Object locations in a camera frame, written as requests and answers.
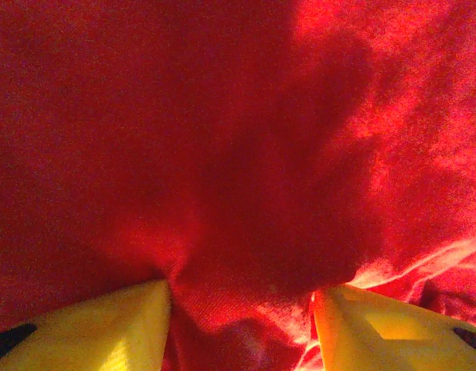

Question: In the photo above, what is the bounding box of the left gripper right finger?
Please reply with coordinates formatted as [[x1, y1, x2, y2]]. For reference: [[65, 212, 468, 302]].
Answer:
[[312, 284, 476, 371]]

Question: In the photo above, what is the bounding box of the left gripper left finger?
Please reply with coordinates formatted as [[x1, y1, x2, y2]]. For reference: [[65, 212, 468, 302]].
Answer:
[[0, 278, 173, 371]]

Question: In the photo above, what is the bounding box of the red t-shirt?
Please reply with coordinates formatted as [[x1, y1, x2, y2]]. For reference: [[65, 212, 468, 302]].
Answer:
[[0, 0, 476, 371]]

